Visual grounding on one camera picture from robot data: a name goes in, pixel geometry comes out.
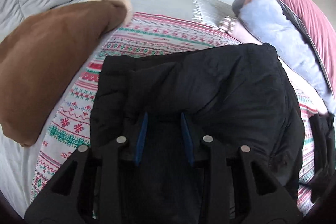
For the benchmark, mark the brown fleece-lined garment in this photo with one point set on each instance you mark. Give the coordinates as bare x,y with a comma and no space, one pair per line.
52,56

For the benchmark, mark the black folded garment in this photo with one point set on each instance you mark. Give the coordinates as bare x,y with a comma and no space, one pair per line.
324,140

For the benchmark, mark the grey fringed throw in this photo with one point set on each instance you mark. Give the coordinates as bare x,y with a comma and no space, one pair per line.
212,10

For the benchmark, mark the patterned knit-print blanket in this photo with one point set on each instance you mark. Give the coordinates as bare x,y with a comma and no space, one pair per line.
157,37

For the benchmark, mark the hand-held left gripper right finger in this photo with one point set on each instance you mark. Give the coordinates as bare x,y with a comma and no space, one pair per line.
187,137

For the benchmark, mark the striped brown cloth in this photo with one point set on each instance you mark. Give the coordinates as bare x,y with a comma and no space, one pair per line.
227,26

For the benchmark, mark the pink velvet pillow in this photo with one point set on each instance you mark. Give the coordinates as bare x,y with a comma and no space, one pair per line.
302,3

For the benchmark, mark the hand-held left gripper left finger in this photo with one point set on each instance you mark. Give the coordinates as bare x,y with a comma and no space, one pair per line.
141,137

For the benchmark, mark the black jacket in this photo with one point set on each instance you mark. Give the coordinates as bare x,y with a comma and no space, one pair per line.
210,82

